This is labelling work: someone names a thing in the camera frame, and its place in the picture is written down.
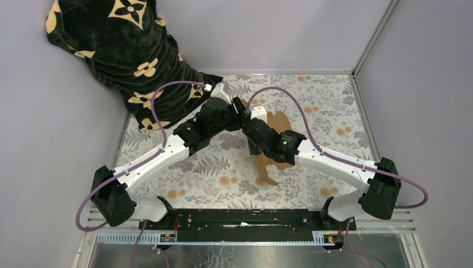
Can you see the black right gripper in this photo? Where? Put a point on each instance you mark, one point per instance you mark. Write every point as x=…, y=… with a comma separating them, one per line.
x=252, y=149

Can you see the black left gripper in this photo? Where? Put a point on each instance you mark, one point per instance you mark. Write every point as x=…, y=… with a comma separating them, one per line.
x=238, y=119

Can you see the brown cardboard box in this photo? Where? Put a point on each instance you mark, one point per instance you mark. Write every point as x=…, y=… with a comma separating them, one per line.
x=280, y=122

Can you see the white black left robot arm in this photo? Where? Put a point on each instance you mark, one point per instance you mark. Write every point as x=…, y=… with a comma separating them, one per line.
x=114, y=191

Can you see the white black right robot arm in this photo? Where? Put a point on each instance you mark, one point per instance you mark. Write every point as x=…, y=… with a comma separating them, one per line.
x=375, y=193

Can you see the floral patterned table mat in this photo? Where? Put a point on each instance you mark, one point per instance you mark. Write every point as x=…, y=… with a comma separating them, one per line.
x=224, y=174

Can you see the black floral plush blanket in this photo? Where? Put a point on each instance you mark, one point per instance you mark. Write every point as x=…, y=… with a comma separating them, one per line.
x=128, y=49

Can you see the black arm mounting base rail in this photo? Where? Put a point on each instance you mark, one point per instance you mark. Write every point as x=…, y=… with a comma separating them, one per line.
x=262, y=220

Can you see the aluminium frame post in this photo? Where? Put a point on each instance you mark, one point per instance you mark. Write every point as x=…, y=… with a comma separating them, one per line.
x=374, y=37

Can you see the white slotted cable duct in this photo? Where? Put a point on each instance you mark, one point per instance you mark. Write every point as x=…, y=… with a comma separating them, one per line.
x=228, y=237

